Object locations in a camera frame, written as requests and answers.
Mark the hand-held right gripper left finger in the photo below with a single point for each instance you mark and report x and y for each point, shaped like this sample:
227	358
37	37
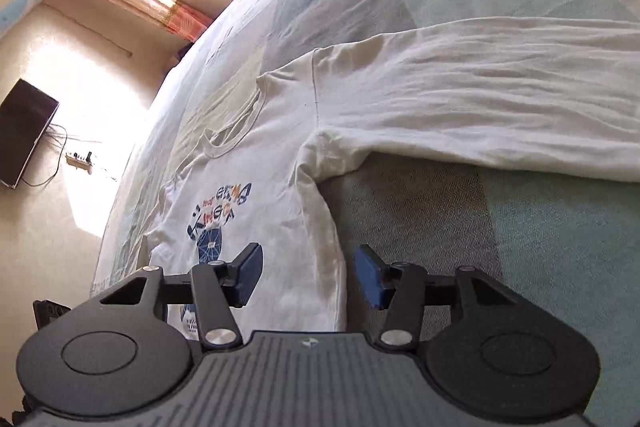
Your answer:
247	274

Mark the bed with patchwork sheet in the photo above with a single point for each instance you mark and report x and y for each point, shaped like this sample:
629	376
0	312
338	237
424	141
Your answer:
550	232

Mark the white power strip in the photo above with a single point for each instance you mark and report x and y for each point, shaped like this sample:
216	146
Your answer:
79	160

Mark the white printed sweatshirt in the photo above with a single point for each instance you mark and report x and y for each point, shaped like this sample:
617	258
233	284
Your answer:
425	107

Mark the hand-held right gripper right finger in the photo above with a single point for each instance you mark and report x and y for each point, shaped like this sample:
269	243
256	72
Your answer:
370	277

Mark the black television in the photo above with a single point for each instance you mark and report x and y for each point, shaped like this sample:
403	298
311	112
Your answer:
25	132

